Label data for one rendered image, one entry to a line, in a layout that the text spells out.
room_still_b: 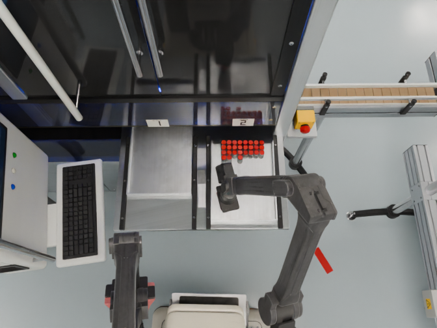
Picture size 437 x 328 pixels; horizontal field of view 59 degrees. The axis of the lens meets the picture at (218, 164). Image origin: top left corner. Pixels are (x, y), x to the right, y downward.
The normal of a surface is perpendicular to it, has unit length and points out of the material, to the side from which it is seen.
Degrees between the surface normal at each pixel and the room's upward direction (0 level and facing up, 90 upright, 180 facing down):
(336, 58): 0
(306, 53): 90
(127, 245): 41
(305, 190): 21
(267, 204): 0
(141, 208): 0
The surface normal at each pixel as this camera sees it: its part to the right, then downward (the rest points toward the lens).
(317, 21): 0.01, 0.93
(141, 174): 0.00, -0.36
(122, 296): 0.06, -0.88
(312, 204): 0.26, -0.56
